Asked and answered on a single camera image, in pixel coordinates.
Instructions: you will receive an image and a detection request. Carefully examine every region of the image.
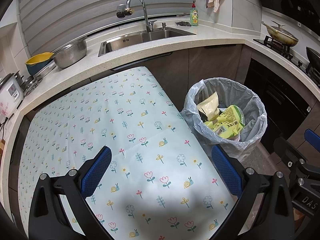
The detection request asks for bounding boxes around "glass pan lid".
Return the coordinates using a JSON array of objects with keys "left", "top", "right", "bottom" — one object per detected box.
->
[{"left": 271, "top": 20, "right": 297, "bottom": 42}]

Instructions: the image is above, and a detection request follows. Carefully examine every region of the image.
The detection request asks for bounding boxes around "white stone countertop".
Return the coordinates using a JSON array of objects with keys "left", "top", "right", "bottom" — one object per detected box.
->
[{"left": 0, "top": 21, "right": 320, "bottom": 230}]

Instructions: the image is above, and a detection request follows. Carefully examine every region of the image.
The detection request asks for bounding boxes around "yellow green snack packet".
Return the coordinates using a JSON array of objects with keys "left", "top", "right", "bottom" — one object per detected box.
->
[{"left": 203, "top": 104, "right": 246, "bottom": 140}]

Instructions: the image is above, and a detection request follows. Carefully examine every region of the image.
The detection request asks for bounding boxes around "steel sink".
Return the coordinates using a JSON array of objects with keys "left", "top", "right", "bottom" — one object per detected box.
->
[{"left": 98, "top": 27, "right": 197, "bottom": 58}]

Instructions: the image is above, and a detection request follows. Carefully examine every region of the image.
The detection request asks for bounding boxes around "steel steamer rack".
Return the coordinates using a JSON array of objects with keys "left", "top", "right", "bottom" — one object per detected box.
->
[{"left": 19, "top": 71, "right": 43, "bottom": 97}]

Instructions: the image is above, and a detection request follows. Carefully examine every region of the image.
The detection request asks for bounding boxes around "cream frying pan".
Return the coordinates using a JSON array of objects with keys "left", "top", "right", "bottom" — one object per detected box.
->
[{"left": 261, "top": 20, "right": 299, "bottom": 47}]

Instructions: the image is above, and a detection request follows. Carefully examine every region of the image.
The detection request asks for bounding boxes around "steel colander bowl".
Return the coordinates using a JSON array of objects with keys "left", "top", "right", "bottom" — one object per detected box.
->
[{"left": 51, "top": 36, "right": 88, "bottom": 69}]

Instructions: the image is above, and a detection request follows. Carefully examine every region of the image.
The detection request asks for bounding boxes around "white rice cooker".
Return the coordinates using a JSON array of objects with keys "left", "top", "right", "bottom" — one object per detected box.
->
[{"left": 0, "top": 73, "right": 24, "bottom": 117}]

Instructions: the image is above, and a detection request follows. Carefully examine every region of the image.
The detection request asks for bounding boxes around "black wok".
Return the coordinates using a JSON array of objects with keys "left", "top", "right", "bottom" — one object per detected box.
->
[{"left": 305, "top": 46, "right": 320, "bottom": 68}]

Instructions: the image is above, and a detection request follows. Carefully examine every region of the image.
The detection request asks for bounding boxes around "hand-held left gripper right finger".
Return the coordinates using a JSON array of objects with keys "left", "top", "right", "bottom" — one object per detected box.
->
[{"left": 211, "top": 145, "right": 295, "bottom": 240}]

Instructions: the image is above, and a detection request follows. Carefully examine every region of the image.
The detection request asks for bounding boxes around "black gas stove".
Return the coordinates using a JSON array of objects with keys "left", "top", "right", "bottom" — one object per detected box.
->
[{"left": 253, "top": 36, "right": 320, "bottom": 81}]

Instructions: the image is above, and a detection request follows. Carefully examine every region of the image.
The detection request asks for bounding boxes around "black built-in oven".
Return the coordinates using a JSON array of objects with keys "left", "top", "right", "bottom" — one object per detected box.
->
[{"left": 244, "top": 57, "right": 313, "bottom": 151}]

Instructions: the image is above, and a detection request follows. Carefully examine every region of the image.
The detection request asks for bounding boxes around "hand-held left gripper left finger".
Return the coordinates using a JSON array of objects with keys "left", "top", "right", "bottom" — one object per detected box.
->
[{"left": 28, "top": 145, "right": 112, "bottom": 240}]

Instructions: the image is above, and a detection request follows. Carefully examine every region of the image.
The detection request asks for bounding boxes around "green dish soap bottle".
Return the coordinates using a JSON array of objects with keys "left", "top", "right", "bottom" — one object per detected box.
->
[{"left": 189, "top": 3, "right": 200, "bottom": 27}]

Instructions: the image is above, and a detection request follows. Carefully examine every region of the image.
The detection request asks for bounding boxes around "brown base cabinet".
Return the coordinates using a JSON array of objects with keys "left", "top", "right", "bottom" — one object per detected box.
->
[{"left": 110, "top": 44, "right": 253, "bottom": 111}]

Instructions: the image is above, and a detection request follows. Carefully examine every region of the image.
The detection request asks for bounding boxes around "round trash bin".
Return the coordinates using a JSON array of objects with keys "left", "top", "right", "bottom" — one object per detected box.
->
[{"left": 190, "top": 79, "right": 266, "bottom": 160}]

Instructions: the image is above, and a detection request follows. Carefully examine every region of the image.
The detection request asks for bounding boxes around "floral tablecloth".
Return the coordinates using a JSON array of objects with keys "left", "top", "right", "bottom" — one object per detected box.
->
[{"left": 17, "top": 66, "right": 237, "bottom": 240}]

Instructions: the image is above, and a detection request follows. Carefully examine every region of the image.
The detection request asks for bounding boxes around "yellow blue draining bowl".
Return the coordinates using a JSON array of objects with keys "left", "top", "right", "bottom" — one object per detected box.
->
[{"left": 25, "top": 52, "right": 55, "bottom": 76}]

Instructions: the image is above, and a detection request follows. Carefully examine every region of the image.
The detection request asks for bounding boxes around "trash bin with clear liner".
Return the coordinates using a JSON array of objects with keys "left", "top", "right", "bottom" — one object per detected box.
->
[{"left": 180, "top": 77, "right": 268, "bottom": 166}]

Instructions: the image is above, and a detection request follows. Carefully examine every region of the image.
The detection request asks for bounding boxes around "grey window blind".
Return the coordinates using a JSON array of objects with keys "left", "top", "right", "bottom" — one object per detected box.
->
[{"left": 17, "top": 0, "right": 194, "bottom": 58}]

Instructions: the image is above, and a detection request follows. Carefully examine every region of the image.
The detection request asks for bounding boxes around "chrome faucet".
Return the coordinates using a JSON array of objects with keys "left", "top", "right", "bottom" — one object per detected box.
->
[{"left": 116, "top": 0, "right": 158, "bottom": 33}]

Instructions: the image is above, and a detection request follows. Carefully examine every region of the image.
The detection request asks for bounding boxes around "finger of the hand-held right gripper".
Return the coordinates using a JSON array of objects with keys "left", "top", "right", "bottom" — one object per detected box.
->
[
  {"left": 273, "top": 137, "right": 308, "bottom": 168},
  {"left": 304, "top": 129, "right": 320, "bottom": 153}
]

